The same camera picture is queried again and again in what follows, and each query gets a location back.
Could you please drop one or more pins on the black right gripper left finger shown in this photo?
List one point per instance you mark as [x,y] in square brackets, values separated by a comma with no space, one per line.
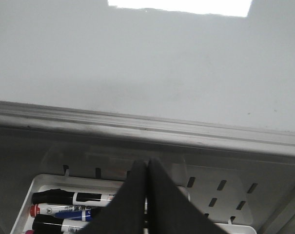
[125,213]

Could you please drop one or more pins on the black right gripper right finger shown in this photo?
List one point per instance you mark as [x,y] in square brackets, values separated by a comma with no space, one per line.
[169,211]

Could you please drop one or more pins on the black capped whiteboard marker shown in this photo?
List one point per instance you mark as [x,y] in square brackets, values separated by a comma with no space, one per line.
[58,196]

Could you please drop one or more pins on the white whiteboard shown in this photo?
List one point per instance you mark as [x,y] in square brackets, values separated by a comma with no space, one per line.
[90,55]

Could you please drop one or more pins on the white perforated holder plate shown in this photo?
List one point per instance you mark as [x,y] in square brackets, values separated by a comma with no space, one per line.
[223,193]

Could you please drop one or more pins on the pink capped marker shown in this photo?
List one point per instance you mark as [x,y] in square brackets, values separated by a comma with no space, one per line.
[29,232]

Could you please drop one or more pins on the white marker tray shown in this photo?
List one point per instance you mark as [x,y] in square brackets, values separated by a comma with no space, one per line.
[45,182]

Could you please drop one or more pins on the grey aluminium whiteboard frame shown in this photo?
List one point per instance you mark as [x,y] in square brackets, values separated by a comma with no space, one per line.
[149,129]

